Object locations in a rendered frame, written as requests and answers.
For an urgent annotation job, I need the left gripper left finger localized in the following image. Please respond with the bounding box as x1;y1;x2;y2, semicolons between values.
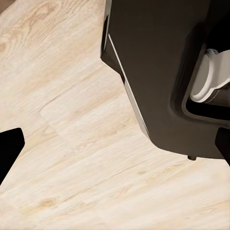
0;127;25;185

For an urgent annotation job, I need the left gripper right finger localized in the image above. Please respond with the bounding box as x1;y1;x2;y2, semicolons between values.
215;127;230;166

